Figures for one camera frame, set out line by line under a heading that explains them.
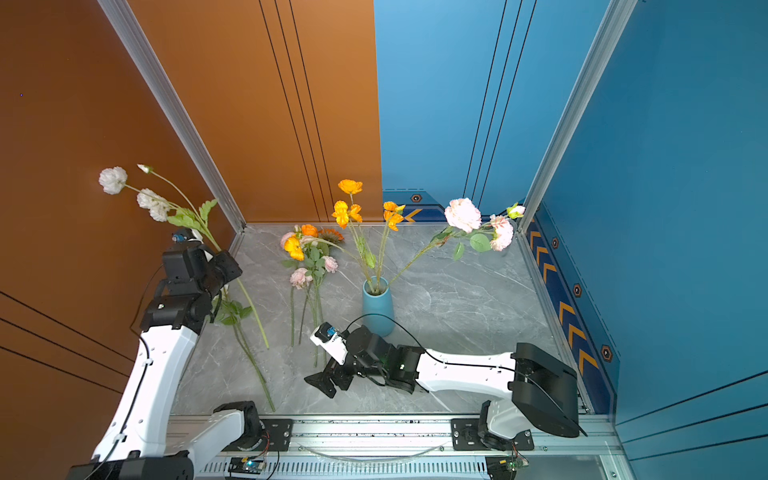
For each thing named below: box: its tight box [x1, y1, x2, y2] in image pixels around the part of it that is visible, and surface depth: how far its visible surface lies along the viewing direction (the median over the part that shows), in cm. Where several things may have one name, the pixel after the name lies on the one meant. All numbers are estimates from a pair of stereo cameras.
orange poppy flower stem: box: [332, 179, 406, 295], surface depth 74 cm
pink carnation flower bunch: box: [280, 232, 339, 367], surface depth 101 cm
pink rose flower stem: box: [387, 198, 526, 288], surface depth 62 cm
